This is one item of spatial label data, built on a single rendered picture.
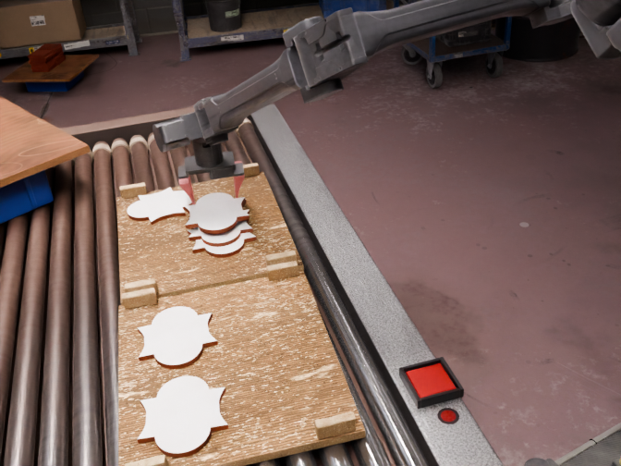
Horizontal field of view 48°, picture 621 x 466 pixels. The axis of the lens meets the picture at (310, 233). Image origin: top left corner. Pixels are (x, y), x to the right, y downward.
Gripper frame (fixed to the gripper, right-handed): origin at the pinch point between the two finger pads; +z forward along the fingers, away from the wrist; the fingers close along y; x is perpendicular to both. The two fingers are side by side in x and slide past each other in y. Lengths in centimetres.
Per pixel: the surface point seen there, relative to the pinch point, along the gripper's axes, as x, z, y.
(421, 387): -59, 4, 27
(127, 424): -57, 3, -17
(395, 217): 130, 99, 78
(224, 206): -3.8, 0.1, 1.6
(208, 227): -11.3, 0.0, -2.1
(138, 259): -12.8, 4.1, -16.9
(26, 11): 422, 65, -122
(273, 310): -35.8, 3.5, 7.7
